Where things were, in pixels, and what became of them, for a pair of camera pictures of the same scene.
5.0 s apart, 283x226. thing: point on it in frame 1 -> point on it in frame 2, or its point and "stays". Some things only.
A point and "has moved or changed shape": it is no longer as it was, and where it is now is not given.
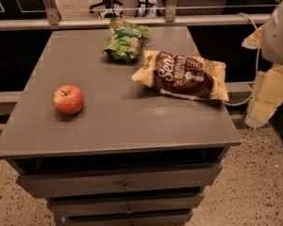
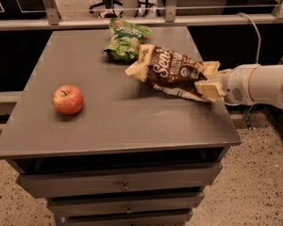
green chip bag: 126,40 stays
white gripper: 277,37 -> 236,85
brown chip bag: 182,75 has moved or changed shape
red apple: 67,99 stays
